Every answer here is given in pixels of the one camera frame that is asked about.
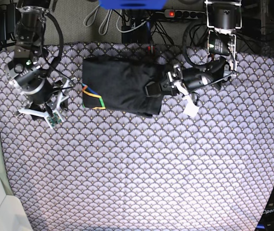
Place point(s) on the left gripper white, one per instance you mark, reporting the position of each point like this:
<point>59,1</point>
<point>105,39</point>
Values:
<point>178,81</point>

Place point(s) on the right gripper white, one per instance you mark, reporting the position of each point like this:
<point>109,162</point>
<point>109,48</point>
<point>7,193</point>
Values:
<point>46,101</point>

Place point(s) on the dark grey T-shirt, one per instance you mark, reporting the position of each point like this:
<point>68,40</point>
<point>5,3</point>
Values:
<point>119,84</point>

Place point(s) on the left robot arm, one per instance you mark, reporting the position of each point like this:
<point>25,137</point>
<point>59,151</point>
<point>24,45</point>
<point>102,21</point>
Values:
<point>224,17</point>

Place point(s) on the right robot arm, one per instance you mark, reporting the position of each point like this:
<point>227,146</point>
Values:
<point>24,68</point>

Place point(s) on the red table clamp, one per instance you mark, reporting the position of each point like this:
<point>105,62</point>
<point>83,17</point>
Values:
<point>151,49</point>

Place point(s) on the fan-patterned purple tablecloth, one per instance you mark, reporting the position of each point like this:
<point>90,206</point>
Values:
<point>111,170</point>

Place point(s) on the black power strip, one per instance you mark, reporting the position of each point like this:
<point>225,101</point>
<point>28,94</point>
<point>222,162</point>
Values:
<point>183,14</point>

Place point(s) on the black power adapter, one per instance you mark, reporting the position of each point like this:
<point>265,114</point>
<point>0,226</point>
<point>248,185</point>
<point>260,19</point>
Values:
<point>8,21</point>

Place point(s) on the blue box overhead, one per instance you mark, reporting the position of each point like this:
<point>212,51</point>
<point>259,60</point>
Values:
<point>133,4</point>

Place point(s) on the white plastic bin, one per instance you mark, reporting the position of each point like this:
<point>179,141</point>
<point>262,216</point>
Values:
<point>12,214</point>

